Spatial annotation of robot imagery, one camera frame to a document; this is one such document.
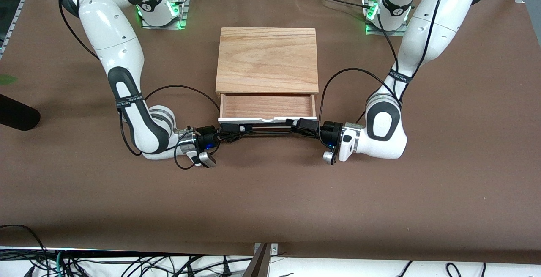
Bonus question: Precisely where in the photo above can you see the white-fronted wooden drawer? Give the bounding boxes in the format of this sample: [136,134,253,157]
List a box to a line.
[218,93,317,126]

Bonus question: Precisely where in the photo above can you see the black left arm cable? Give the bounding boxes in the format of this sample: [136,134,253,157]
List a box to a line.
[317,0,456,121]

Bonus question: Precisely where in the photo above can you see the brown table mat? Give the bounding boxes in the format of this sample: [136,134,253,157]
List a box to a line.
[0,0,541,265]

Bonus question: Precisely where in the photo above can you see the grey camera mount pole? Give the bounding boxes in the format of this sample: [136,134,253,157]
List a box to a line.
[243,243,271,277]

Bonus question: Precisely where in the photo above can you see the black looped floor cable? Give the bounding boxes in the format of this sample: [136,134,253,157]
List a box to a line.
[0,225,48,277]

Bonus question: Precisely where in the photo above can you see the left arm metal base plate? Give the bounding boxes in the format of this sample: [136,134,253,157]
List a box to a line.
[365,0,410,36]

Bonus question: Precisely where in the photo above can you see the black rounded cylinder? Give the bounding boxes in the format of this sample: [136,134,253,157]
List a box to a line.
[0,94,41,132]

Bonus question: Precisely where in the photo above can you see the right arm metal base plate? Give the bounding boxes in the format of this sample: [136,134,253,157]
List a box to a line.
[142,0,187,30]

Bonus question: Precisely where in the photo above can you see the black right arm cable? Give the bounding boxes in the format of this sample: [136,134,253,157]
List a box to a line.
[57,0,221,170]

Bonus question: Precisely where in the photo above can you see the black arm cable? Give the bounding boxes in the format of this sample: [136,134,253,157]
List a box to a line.
[317,0,456,121]
[57,0,221,170]

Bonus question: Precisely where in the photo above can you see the light wooden drawer cabinet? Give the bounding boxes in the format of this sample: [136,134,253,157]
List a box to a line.
[215,27,319,96]

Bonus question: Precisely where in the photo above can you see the black wire drawer handle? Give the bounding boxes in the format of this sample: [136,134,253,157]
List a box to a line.
[239,124,297,137]

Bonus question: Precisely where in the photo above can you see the small metal clamp bracket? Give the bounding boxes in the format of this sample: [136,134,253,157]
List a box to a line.
[254,243,279,256]

